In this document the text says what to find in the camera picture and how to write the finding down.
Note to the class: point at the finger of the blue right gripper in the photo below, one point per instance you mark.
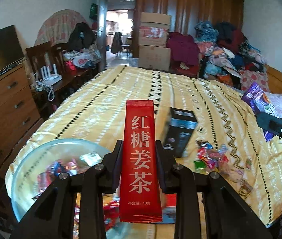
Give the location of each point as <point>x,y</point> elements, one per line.
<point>269,123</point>

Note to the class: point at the pile of clothes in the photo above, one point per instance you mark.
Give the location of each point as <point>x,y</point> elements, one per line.
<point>220,52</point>

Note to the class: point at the scattered candy pile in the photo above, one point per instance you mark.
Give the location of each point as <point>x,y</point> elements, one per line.
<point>211,159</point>

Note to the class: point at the white wifi router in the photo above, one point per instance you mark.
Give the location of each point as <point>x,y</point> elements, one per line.
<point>49,76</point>

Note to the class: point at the clear glass bowl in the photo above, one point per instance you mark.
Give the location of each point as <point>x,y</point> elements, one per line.
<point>44,164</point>

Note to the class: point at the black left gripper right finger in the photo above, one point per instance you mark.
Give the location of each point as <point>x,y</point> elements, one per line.
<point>166,177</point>

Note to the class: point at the purple snack bag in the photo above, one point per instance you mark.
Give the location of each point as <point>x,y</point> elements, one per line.
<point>262,107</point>

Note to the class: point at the black jacket on chair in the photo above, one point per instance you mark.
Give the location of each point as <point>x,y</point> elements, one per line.
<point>81,37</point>

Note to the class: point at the red and tan snack box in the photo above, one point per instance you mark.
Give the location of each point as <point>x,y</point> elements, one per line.
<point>111,209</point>

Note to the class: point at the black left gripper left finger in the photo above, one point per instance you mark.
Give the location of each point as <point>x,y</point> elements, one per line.
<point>112,169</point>

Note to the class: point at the dark wooden chair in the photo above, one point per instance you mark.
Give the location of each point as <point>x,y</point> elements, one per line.
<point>45,55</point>

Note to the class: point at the wooden chest of drawers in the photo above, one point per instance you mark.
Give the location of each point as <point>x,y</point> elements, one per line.
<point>18,111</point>

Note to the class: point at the black rectangular box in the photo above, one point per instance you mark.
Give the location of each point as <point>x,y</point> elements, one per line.
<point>178,129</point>

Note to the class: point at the stacked cardboard boxes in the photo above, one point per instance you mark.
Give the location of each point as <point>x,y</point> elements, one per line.
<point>153,34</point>

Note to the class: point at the red ginger tea sachet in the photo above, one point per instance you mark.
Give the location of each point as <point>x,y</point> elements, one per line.
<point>139,188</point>

